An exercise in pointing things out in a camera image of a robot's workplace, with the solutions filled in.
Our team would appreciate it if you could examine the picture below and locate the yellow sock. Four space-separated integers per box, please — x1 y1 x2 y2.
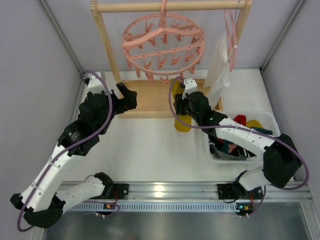
170 76 192 133
246 119 264 129

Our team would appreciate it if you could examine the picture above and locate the pink round clip hanger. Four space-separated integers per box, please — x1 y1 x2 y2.
121 0 205 83

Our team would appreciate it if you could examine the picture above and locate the red green christmas sock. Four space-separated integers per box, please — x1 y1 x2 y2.
252 127 273 136

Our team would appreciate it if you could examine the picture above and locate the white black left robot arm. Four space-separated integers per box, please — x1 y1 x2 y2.
10 83 138 229

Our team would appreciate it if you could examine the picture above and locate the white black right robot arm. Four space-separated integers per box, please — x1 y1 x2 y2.
173 91 303 198

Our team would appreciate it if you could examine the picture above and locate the pink clothes hanger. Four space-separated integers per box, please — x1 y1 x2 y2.
223 9 238 72

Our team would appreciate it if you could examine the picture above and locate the wooden clothes rack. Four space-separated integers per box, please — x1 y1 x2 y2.
89 0 252 119

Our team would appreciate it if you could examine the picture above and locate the white cloth garment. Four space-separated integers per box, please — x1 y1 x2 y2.
203 32 230 107

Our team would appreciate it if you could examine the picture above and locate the white perforated plastic basket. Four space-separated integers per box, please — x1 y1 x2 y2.
203 110 281 165

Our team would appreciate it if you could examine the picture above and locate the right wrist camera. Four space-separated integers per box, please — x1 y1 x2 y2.
179 78 198 100

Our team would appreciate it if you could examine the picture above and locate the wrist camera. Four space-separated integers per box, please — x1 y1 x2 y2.
179 78 198 100
84 73 105 93

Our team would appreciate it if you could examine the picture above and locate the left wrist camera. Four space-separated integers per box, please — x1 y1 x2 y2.
84 73 105 93

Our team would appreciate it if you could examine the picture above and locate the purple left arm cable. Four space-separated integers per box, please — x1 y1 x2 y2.
16 69 121 232

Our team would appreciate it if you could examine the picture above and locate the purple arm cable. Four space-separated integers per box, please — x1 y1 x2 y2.
16 69 121 232
167 76 310 218

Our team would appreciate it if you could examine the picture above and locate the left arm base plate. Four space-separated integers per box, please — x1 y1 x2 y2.
107 183 130 200

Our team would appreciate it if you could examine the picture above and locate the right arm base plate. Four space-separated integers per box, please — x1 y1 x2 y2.
217 183 264 201

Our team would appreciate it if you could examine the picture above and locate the grey slotted cable duct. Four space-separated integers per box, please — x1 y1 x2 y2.
70 201 251 213

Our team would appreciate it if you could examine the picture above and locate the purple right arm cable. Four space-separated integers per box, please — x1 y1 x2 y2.
167 76 310 218

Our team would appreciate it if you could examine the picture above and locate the aluminium mounting rail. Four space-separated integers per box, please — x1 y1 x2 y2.
59 181 313 202

